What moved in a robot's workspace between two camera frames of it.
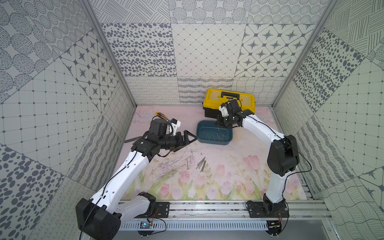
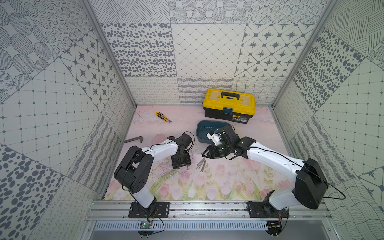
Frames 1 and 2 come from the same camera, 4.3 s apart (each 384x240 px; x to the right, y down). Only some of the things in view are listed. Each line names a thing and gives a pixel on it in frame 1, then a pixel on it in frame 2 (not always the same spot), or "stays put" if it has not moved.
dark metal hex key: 132,139 stays put
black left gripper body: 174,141 -> 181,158
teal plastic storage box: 209,132 stays put
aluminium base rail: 234,211 stays put
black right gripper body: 225,121 -> 220,151
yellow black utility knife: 161,115 stays put
